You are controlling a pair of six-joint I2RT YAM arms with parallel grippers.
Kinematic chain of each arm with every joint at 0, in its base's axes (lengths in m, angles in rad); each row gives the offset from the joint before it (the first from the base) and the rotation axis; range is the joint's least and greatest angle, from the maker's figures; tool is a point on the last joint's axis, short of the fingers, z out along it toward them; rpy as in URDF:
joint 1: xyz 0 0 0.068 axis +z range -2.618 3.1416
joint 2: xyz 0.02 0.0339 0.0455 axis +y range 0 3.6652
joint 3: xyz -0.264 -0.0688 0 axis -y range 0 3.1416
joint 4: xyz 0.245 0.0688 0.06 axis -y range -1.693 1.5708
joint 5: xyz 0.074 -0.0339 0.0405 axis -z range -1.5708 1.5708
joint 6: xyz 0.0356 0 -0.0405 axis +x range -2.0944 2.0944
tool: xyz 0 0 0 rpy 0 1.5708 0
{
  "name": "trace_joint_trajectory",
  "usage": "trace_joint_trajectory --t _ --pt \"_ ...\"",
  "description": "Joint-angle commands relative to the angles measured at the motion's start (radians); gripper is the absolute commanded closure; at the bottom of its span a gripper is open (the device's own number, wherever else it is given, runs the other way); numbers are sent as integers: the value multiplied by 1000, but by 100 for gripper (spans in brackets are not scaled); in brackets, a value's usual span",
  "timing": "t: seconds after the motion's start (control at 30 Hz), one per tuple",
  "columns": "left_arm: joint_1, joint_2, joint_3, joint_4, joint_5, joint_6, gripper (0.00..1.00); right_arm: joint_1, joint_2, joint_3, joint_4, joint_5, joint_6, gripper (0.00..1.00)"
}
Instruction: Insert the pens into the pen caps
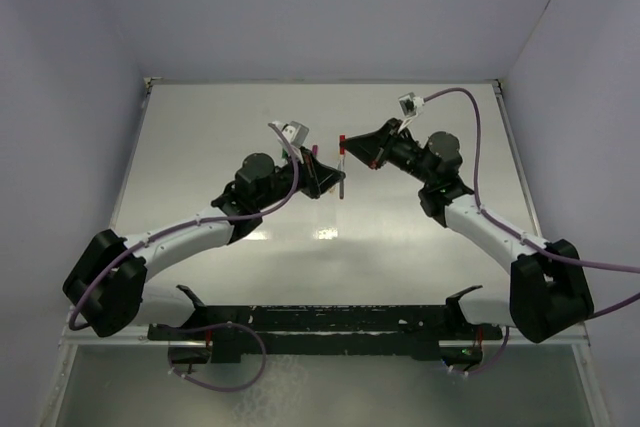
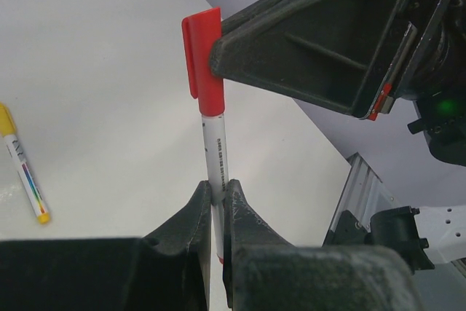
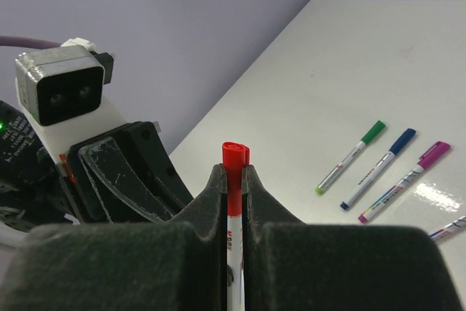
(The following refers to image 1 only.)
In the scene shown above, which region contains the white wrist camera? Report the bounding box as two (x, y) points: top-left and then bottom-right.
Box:
(269, 121), (309, 160)
(398, 93), (425, 132)

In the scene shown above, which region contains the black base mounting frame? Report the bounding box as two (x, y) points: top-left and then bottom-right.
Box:
(148, 305), (503, 363)

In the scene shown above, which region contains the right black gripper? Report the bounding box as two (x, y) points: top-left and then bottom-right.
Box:
(340, 120), (434, 186)

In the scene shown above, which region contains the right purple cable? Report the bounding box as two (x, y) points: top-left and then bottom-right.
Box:
(419, 89), (640, 381)

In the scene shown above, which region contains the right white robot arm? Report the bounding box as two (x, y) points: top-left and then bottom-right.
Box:
(339, 118), (594, 343)

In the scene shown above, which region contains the red marker pen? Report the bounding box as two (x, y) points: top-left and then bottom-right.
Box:
(338, 153), (346, 200)

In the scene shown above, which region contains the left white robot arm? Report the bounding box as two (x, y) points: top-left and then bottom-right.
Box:
(63, 148), (346, 339)

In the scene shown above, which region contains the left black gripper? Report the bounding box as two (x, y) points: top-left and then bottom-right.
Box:
(255, 145), (343, 210)

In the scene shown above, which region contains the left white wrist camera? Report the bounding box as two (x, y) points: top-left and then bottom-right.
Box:
(269, 121), (309, 160)

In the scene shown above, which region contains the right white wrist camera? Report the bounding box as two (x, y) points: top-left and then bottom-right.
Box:
(398, 93), (425, 132)

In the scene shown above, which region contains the aluminium rail right side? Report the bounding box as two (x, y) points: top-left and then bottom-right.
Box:
(491, 80), (542, 237)

